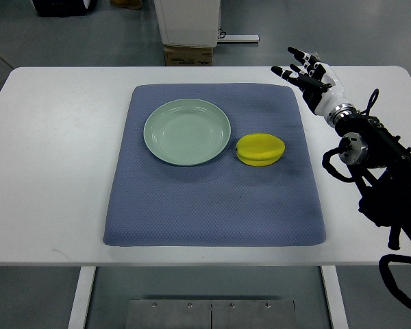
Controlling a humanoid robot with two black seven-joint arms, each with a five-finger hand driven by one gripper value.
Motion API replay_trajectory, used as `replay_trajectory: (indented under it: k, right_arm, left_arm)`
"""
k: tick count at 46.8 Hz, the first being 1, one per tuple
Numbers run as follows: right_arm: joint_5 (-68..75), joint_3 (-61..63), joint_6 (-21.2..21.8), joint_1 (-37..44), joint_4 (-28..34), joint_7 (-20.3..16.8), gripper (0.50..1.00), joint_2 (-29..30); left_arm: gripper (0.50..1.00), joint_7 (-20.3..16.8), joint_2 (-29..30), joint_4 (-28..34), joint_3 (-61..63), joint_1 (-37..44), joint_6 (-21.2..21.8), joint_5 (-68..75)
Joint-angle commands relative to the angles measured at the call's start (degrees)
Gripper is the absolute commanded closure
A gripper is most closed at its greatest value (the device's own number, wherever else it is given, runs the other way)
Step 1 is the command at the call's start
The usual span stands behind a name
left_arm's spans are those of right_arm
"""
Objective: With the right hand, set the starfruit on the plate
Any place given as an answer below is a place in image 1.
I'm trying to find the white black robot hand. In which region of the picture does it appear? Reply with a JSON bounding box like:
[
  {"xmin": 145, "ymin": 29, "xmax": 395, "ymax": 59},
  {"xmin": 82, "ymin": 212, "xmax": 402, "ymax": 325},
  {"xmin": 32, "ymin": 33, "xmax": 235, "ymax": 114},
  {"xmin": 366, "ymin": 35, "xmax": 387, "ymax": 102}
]
[{"xmin": 271, "ymin": 47, "xmax": 356, "ymax": 122}]

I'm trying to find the metal base plate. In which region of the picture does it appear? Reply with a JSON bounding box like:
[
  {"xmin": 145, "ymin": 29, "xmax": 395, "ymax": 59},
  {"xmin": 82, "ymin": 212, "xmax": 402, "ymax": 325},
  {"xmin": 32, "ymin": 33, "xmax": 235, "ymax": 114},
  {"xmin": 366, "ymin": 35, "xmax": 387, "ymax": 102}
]
[{"xmin": 126, "ymin": 299, "xmax": 299, "ymax": 328}]

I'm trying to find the right white table leg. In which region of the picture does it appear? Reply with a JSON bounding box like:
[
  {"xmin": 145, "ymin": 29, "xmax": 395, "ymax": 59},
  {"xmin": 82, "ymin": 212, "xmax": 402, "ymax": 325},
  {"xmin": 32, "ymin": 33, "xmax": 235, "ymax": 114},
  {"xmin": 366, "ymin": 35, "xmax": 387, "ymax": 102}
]
[{"xmin": 321, "ymin": 265, "xmax": 349, "ymax": 329}]

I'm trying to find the left white table leg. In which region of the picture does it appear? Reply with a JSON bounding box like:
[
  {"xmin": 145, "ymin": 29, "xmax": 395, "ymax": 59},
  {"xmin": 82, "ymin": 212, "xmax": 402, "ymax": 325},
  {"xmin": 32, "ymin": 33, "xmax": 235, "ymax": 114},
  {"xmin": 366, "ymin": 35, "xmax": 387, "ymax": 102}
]
[{"xmin": 68, "ymin": 266, "xmax": 96, "ymax": 329}]

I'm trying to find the tan work boot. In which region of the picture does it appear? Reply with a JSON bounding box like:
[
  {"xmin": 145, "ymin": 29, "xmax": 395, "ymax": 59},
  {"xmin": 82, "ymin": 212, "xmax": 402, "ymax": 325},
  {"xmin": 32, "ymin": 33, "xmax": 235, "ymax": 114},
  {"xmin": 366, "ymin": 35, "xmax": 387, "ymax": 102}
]
[{"xmin": 110, "ymin": 0, "xmax": 142, "ymax": 10}]

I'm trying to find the yellow starfruit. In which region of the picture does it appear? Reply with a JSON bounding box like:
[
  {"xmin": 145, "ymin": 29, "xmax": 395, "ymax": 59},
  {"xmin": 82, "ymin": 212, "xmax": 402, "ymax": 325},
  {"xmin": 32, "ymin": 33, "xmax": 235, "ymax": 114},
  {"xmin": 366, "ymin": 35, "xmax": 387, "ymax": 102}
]
[{"xmin": 236, "ymin": 133, "xmax": 286, "ymax": 167}]

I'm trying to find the white floor bar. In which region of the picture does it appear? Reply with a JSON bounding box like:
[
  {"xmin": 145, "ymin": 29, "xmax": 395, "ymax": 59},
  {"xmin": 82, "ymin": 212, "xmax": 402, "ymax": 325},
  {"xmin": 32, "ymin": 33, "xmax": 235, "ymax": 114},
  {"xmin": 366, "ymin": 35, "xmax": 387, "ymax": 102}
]
[{"xmin": 217, "ymin": 34, "xmax": 260, "ymax": 43}]

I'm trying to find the white table leg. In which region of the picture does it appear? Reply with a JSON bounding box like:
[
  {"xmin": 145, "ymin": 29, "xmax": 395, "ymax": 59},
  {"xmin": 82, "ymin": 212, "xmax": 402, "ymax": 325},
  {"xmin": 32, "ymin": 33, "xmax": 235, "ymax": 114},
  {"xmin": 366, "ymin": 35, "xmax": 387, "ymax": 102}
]
[
  {"xmin": 321, "ymin": 265, "xmax": 349, "ymax": 329},
  {"xmin": 68, "ymin": 266, "xmax": 96, "ymax": 329}
]

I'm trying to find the black wheeled device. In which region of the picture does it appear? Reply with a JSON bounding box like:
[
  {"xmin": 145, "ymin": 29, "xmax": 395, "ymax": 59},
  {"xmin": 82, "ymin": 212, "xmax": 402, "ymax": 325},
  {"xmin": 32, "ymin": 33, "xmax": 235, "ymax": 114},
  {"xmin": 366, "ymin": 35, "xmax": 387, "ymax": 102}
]
[{"xmin": 32, "ymin": 0, "xmax": 96, "ymax": 17}]

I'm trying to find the blue textured mat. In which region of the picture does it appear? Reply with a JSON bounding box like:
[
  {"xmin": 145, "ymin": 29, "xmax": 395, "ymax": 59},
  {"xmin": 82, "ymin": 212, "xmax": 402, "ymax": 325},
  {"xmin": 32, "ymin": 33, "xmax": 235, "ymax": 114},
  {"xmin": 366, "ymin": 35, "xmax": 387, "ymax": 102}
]
[{"xmin": 103, "ymin": 83, "xmax": 326, "ymax": 247}]

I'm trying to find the pale green plate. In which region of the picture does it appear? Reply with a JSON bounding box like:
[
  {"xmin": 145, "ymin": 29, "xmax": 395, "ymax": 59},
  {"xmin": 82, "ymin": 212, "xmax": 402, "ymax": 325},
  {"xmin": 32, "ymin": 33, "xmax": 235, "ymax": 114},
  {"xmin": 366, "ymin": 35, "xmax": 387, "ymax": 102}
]
[{"xmin": 143, "ymin": 99, "xmax": 232, "ymax": 166}]

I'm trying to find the cardboard box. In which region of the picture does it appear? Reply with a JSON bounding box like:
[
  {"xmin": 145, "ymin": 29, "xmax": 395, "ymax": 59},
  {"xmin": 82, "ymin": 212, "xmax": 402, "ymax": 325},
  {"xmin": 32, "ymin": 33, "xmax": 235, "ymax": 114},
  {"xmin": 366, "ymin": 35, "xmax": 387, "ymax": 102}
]
[{"xmin": 164, "ymin": 45, "xmax": 213, "ymax": 66}]

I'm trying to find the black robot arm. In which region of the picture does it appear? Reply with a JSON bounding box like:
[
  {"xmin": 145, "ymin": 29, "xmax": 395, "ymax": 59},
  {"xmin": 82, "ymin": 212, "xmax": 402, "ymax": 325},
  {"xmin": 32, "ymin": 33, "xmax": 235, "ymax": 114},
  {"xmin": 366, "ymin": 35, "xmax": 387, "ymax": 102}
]
[{"xmin": 322, "ymin": 90, "xmax": 411, "ymax": 310}]

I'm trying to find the white cabinet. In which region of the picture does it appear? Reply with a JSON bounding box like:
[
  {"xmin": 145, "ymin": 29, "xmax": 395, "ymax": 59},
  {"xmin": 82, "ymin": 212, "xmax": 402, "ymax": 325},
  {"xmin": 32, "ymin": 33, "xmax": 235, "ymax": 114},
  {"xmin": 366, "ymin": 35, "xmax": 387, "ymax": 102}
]
[{"xmin": 153, "ymin": 0, "xmax": 221, "ymax": 48}]

